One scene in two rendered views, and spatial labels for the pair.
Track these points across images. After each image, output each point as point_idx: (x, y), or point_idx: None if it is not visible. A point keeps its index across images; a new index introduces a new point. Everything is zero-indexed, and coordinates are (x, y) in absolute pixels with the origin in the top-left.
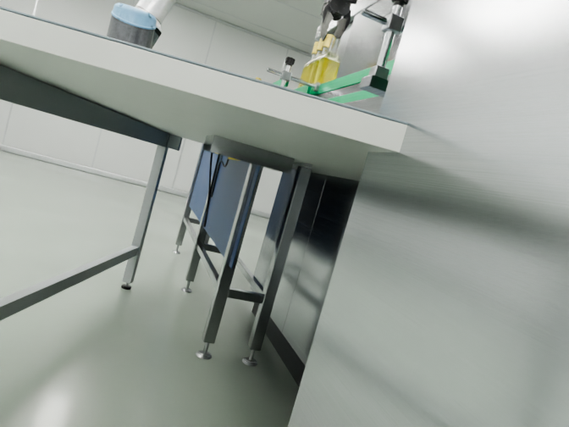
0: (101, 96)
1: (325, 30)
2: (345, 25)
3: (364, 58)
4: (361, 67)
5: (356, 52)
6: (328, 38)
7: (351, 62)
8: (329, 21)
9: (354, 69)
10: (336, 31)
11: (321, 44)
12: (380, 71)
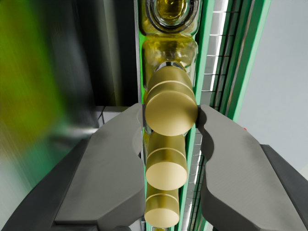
0: None
1: (217, 117)
2: (80, 163)
3: (0, 32)
4: (28, 25)
5: (11, 154)
6: (188, 86)
7: (43, 146)
8: (220, 156)
9: (47, 94)
10: (140, 138)
11: (180, 145)
12: None
